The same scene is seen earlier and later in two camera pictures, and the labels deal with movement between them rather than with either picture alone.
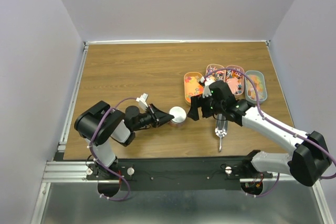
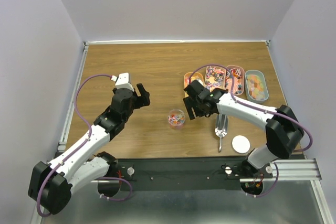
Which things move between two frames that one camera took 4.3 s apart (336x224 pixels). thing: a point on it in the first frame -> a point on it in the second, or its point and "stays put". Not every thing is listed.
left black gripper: [159, 117] -> [143, 100]
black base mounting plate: [198, 174] stays put
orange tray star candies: [192, 86] stays put
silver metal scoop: [221, 128] stays put
